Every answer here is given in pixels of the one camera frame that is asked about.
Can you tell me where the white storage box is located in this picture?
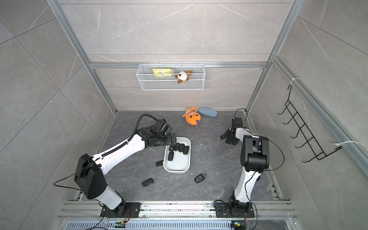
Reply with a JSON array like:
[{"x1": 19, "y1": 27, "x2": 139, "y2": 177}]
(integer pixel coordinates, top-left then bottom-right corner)
[{"x1": 163, "y1": 137, "x2": 191, "y2": 174}]

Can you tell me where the black silver car key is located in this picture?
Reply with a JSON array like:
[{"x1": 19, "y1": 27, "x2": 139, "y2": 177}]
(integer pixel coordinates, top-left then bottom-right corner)
[{"x1": 194, "y1": 172, "x2": 207, "y2": 184}]

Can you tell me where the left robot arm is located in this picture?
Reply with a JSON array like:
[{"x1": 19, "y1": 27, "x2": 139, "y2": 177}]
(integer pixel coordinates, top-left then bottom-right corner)
[{"x1": 53, "y1": 114, "x2": 176, "y2": 213}]

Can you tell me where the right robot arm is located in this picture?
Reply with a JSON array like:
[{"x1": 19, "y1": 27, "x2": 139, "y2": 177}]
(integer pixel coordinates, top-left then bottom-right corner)
[{"x1": 219, "y1": 116, "x2": 277, "y2": 211}]

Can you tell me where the blue glasses case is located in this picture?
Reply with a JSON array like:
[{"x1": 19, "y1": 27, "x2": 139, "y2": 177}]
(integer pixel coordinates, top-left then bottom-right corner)
[{"x1": 197, "y1": 107, "x2": 218, "y2": 117}]

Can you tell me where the orange plush toy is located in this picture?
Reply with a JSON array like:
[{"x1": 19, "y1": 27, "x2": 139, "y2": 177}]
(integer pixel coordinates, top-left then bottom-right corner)
[{"x1": 182, "y1": 107, "x2": 201, "y2": 126}]

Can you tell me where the brown white plush dog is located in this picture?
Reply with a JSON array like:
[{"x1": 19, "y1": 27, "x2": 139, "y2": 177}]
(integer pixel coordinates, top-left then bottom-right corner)
[{"x1": 175, "y1": 71, "x2": 193, "y2": 84}]

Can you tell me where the yellow packet in basket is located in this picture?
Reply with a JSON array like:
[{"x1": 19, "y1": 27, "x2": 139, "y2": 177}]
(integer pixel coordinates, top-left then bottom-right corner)
[{"x1": 152, "y1": 68, "x2": 175, "y2": 78}]

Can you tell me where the white wire wall basket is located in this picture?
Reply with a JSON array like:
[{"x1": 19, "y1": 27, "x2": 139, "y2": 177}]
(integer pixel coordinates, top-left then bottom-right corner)
[{"x1": 136, "y1": 63, "x2": 206, "y2": 91}]

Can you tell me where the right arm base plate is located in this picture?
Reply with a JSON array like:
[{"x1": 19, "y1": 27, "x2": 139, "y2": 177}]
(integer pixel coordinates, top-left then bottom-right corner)
[{"x1": 213, "y1": 200, "x2": 255, "y2": 218}]

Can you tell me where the aluminium mounting rail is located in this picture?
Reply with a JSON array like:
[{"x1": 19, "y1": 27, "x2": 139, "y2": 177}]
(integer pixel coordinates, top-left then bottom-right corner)
[{"x1": 56, "y1": 200, "x2": 297, "y2": 220}]

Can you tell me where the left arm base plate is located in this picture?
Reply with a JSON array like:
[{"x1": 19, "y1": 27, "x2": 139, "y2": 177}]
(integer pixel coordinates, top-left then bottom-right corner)
[{"x1": 100, "y1": 202, "x2": 141, "y2": 218}]

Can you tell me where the black wall hook rack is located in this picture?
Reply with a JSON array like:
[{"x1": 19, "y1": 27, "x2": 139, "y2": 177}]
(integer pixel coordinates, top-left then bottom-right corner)
[{"x1": 277, "y1": 85, "x2": 343, "y2": 163}]

